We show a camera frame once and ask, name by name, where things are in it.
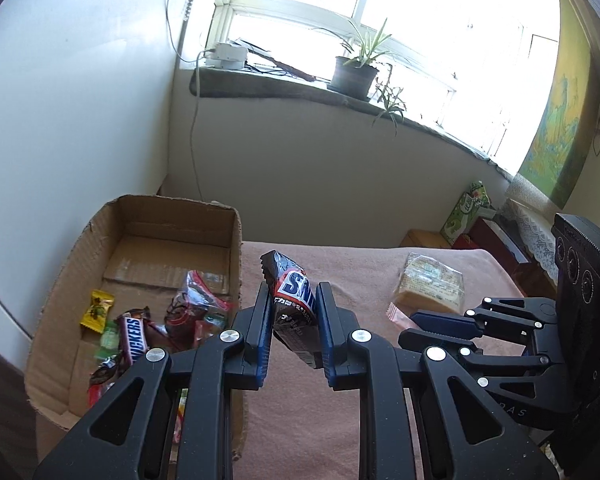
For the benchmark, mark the wall poster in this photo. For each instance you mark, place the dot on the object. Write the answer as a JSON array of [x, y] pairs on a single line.
[[562, 120]]

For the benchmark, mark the brown chocolate bar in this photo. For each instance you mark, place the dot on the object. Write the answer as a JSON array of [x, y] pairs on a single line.
[[134, 337], [295, 290]]

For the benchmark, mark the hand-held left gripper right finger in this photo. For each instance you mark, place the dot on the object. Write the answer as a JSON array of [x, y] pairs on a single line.
[[328, 340]]

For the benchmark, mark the yellow candy packet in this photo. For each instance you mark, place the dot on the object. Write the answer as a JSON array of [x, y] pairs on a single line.
[[97, 310]]

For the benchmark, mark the pink blanket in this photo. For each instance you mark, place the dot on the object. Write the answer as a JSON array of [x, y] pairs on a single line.
[[360, 270]]

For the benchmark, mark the clear packet of dark snack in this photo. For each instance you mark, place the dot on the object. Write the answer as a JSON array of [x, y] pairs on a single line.
[[190, 305]]

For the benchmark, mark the yellow egg snack packet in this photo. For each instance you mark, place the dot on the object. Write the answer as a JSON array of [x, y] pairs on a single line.
[[180, 412]]

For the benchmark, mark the green tissue box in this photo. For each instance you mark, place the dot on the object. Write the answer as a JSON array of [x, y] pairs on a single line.
[[462, 217]]

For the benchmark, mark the cardboard box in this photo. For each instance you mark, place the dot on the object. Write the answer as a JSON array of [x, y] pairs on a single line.
[[145, 230]]

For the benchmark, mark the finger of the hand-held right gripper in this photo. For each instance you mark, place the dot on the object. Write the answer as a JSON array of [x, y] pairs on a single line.
[[420, 337], [445, 322]]

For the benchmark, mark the white power adapter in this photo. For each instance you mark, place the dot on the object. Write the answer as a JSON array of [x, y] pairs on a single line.
[[225, 55]]

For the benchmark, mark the green candy packet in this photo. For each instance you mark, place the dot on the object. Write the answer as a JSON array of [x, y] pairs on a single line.
[[109, 337]]

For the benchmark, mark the large potted plant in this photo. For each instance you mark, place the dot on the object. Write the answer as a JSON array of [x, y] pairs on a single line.
[[352, 77]]

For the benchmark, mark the clear packet of bread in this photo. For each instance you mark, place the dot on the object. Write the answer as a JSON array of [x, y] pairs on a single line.
[[430, 282]]

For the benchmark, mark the white lace cloth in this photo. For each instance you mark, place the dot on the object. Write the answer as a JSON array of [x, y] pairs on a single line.
[[530, 220]]

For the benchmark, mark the dark red cabinet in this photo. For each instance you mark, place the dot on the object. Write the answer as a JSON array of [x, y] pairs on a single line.
[[485, 240]]

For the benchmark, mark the red dark snack packet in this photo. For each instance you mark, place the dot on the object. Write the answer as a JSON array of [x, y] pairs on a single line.
[[100, 377]]

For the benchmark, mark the white wardrobe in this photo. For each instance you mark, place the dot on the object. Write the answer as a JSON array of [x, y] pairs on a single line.
[[80, 110]]

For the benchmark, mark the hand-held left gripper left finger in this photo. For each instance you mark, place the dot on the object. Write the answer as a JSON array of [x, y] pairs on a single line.
[[260, 340]]

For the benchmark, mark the dark brown stick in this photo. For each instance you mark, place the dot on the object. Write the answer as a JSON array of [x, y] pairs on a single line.
[[290, 67]]

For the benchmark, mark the white window frame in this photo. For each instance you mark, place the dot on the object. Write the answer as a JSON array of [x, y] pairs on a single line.
[[360, 5]]

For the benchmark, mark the pink wafer packet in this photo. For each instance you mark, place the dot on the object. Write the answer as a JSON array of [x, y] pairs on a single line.
[[397, 316]]

